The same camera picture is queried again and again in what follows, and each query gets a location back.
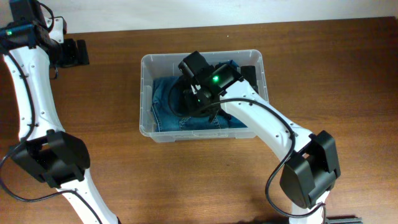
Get dark blue jeans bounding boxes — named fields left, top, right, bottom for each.
left=151, top=77, right=229, bottom=132

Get black garment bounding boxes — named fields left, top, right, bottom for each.
left=240, top=65, right=258, bottom=93

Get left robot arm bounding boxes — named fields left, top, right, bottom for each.
left=1, top=0, right=119, bottom=223

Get teal blue shirt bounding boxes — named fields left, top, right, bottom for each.
left=215, top=60, right=246, bottom=129

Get dark navy garment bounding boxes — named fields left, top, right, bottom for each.
left=168, top=81, right=220, bottom=121

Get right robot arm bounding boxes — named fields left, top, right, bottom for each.
left=178, top=51, right=341, bottom=223

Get clear plastic storage bin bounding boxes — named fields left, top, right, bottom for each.
left=139, top=49, right=269, bottom=143

